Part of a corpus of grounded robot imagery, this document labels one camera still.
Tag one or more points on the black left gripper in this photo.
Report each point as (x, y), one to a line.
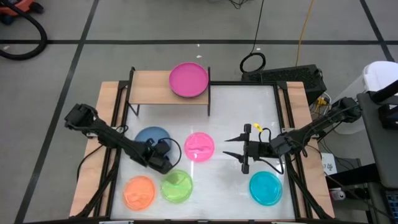
(161, 161)

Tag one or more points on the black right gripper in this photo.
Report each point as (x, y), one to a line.
(259, 150)

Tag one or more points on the dark blue plate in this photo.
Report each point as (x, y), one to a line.
(149, 137)

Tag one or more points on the translucent green plate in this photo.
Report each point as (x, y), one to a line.
(177, 188)

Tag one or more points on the translucent orange plate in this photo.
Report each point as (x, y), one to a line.
(139, 193)

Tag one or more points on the translucent pink plate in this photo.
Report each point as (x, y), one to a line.
(199, 147)

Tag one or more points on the translucent cyan plate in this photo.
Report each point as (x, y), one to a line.
(265, 188)

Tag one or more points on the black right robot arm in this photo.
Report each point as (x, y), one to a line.
(311, 127)

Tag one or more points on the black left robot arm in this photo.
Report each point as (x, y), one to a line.
(105, 133)

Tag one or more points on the wooden shelf with black legs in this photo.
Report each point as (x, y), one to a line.
(149, 90)

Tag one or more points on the wooden table base board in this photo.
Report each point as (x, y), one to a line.
(93, 193)

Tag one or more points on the black computer tower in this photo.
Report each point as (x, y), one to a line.
(289, 77)

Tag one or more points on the white paper sheet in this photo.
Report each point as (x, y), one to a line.
(329, 162)

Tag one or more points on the yellow power plug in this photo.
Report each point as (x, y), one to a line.
(321, 101)

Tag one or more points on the white cylindrical can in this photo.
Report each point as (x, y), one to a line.
(338, 194)

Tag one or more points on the dark grey desk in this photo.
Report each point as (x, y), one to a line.
(377, 149)

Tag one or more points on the white round bin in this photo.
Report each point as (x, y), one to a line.
(379, 74)

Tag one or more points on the black keyboard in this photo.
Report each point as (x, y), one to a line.
(392, 205)

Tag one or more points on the orange vacuum cleaner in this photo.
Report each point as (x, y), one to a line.
(15, 6)

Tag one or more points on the black aluminium table frame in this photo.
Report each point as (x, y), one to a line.
(248, 83)

